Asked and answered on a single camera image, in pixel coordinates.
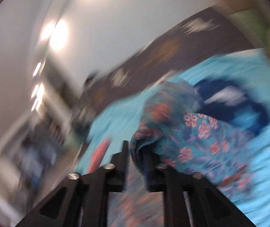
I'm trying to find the floral teal garment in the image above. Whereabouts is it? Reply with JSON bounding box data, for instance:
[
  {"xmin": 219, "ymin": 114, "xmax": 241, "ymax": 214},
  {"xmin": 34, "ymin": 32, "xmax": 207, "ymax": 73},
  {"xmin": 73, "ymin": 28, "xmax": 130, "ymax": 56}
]
[{"xmin": 108, "ymin": 81, "xmax": 253, "ymax": 226}]

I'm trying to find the folded pink garment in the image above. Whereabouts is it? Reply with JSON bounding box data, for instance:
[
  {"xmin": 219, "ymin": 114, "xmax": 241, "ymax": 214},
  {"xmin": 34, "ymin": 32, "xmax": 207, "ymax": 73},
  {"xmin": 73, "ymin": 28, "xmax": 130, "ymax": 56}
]
[{"xmin": 87, "ymin": 137, "xmax": 111, "ymax": 174}]

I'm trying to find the navy star fleece garment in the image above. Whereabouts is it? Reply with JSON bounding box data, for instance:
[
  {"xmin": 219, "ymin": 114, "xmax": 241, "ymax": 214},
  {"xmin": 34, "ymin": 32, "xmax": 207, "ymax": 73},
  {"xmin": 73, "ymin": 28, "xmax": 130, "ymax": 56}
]
[{"xmin": 195, "ymin": 78, "xmax": 270, "ymax": 136}]

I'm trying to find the light blue star quilt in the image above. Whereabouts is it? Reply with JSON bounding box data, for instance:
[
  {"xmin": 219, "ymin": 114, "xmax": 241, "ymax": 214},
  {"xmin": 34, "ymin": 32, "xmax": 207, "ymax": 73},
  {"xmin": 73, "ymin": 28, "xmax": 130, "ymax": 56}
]
[{"xmin": 76, "ymin": 49, "xmax": 270, "ymax": 226}]

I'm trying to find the dark reindeer bed cover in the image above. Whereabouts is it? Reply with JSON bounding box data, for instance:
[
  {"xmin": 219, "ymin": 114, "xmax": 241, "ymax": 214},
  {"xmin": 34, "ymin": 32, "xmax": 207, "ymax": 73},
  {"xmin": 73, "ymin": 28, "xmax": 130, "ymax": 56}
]
[{"xmin": 81, "ymin": 7, "xmax": 254, "ymax": 113}]

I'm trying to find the green cushion near window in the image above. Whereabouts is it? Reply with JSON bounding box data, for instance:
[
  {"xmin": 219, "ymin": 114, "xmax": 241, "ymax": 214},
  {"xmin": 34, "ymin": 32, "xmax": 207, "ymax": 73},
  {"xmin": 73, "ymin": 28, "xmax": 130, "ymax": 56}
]
[{"xmin": 228, "ymin": 9, "xmax": 267, "ymax": 38}]

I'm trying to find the beige pillow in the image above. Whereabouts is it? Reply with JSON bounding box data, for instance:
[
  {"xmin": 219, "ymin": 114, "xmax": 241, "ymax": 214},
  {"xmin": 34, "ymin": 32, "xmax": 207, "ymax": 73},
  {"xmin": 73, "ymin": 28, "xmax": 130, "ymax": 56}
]
[{"xmin": 216, "ymin": 0, "xmax": 256, "ymax": 14}]

